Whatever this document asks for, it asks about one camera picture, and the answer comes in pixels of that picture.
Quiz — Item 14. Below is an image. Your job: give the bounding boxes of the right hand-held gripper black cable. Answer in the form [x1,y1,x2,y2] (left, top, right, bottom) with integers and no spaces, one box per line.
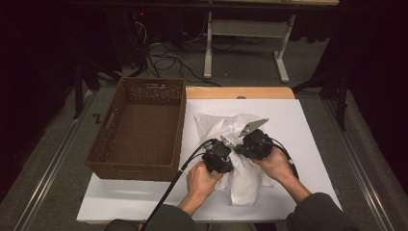
[270,138,300,179]

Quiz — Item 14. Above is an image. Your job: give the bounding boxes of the white shirt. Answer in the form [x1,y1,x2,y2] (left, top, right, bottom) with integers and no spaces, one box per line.
[214,121,277,207]

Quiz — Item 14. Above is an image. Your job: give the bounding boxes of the black device with red light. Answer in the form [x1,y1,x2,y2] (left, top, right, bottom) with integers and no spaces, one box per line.
[105,8,152,73]

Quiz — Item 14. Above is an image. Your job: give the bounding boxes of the brown woven basket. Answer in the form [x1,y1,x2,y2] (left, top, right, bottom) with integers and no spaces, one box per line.
[84,76,188,182]

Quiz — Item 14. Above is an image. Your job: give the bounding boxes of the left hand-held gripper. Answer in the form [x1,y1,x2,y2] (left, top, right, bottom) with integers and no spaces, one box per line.
[201,136,239,174]

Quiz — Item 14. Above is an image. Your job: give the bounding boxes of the person's left hand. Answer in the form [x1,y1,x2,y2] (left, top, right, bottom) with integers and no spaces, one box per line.
[186,160,224,202]

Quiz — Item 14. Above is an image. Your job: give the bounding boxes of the white table mat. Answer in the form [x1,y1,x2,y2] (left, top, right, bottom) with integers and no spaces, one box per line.
[76,98,343,223]

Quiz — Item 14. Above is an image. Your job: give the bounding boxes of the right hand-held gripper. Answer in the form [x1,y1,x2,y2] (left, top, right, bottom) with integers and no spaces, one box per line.
[234,117,276,161]

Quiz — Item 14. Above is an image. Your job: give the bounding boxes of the hand-held gripper black cable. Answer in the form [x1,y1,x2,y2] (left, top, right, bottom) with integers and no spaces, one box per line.
[270,138,300,179]
[140,138,215,231]

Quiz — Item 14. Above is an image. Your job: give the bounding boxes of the person's right hand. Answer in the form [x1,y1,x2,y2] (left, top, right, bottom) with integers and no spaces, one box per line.
[251,147,298,185]

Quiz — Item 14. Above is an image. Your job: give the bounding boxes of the left hand-held gripper black cable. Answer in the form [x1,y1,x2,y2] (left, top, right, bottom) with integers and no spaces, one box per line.
[140,138,215,231]

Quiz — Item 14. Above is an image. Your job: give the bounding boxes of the metal floor rail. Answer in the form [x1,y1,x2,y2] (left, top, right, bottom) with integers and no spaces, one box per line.
[321,99,397,231]
[13,90,97,231]

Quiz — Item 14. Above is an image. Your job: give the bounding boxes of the white table leg frame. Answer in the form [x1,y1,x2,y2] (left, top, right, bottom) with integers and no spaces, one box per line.
[198,0,341,85]

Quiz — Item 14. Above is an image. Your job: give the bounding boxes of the black floor cables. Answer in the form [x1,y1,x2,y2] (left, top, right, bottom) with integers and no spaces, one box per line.
[129,18,222,88]

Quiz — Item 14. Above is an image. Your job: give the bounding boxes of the black metal stand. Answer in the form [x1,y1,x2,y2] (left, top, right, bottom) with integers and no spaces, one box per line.
[72,61,124,120]
[291,68,351,133]

